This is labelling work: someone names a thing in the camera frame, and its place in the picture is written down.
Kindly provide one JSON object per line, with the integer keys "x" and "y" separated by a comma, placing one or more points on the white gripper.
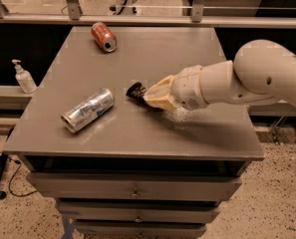
{"x": 186, "y": 88}

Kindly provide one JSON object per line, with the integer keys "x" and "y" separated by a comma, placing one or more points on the black rxbar chocolate wrapper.
{"x": 136, "y": 92}

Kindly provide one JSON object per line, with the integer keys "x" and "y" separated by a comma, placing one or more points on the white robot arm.
{"x": 262, "y": 73}

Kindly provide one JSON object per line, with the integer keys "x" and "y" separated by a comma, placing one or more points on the silver redbull can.
{"x": 88, "y": 110}

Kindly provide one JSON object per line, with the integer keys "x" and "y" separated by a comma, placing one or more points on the orange soda can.
{"x": 104, "y": 37}

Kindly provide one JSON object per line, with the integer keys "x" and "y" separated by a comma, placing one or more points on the grey drawer cabinet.
{"x": 128, "y": 138}

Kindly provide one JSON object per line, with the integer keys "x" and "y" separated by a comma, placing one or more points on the top grey drawer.
{"x": 137, "y": 187}

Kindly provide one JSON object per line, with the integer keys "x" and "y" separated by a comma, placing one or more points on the grey drawer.
{"x": 137, "y": 187}
{"x": 140, "y": 230}
{"x": 138, "y": 211}

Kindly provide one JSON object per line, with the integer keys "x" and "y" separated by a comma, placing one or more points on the white pump sanitizer bottle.
{"x": 24, "y": 78}

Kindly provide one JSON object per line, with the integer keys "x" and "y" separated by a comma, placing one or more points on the middle grey drawer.
{"x": 138, "y": 211}

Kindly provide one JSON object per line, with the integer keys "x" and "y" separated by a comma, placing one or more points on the bottom grey drawer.
{"x": 140, "y": 230}

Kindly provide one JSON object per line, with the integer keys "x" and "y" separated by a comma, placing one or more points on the metal railing frame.
{"x": 200, "y": 13}

